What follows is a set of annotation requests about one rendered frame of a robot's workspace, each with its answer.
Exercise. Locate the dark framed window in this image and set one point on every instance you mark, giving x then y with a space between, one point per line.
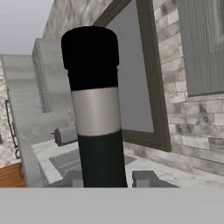
137 73

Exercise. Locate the grey wall cupboard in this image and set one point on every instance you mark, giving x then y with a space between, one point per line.
51 78

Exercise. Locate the grey sink basin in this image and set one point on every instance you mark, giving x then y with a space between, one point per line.
65 162

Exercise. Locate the black bottle with silver band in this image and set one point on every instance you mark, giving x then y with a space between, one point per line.
96 110

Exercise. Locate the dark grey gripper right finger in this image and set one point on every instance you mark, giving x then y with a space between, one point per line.
145 178

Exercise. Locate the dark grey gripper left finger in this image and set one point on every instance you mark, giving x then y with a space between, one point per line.
73 178

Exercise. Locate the grey cupboard with slatted door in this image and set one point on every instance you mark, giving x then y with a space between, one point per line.
201 46

